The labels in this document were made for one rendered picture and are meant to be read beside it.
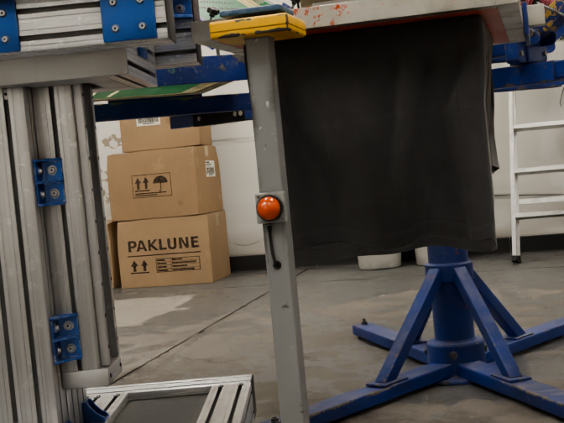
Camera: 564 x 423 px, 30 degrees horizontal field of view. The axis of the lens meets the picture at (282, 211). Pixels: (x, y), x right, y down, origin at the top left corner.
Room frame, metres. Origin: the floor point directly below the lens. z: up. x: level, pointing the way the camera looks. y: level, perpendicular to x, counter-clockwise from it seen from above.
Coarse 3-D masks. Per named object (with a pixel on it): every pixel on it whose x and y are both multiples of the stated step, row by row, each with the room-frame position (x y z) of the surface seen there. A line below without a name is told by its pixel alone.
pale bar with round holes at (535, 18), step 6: (528, 6) 2.58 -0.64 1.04; (534, 6) 2.58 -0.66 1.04; (540, 6) 2.57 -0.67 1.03; (528, 12) 2.58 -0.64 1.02; (534, 12) 2.58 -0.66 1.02; (540, 12) 2.58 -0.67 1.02; (534, 18) 2.58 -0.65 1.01; (540, 18) 2.58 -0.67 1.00; (534, 24) 2.58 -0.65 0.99; (540, 24) 2.58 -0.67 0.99
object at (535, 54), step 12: (552, 36) 3.02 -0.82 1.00; (504, 48) 2.99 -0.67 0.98; (516, 48) 2.97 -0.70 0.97; (528, 48) 2.99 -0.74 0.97; (540, 48) 3.06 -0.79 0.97; (552, 48) 3.33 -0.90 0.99; (492, 60) 3.29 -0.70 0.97; (504, 60) 3.31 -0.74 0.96; (516, 60) 2.97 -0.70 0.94; (528, 60) 2.99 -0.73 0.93; (540, 60) 3.04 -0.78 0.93
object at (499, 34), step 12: (468, 12) 1.86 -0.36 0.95; (480, 12) 1.88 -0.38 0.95; (492, 12) 1.89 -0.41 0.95; (360, 24) 1.90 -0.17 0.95; (372, 24) 1.91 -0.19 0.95; (384, 24) 1.93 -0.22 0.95; (396, 24) 1.95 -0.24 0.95; (492, 24) 2.10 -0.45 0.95; (492, 36) 2.35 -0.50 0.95; (504, 36) 2.38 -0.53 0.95
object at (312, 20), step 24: (360, 0) 1.86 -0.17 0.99; (384, 0) 1.85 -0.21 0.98; (408, 0) 1.84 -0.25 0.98; (432, 0) 1.83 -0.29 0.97; (456, 0) 1.82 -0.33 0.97; (480, 0) 1.81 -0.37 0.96; (504, 0) 1.80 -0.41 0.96; (192, 24) 1.93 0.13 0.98; (312, 24) 1.88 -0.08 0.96; (336, 24) 1.87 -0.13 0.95; (504, 24) 2.13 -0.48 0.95; (216, 48) 2.06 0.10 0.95
